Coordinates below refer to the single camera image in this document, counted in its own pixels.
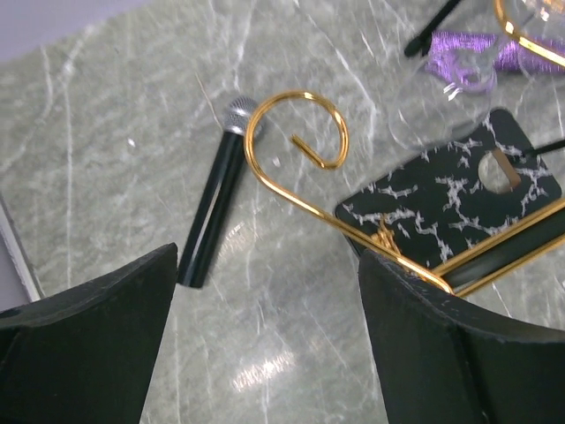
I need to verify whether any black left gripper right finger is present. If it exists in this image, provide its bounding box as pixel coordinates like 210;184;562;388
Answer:
358;250;564;423

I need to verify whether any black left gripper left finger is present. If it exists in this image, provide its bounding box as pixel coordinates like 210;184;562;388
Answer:
1;244;177;423

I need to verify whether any gold wine glass rack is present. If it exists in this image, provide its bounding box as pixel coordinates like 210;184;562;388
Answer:
244;1;564;296

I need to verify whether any black marble rack base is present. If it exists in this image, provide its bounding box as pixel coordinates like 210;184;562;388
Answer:
335;109;561;269

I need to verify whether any front left wine glass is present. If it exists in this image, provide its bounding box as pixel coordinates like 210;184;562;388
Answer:
388;54;497;151

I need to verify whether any black microphone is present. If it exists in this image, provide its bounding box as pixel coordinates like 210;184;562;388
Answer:
177;96;258;289

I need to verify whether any purple glitter microphone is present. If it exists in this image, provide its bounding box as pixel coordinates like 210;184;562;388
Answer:
425;31;564;93

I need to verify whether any black music stand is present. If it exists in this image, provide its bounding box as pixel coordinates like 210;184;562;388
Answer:
403;0;461;58

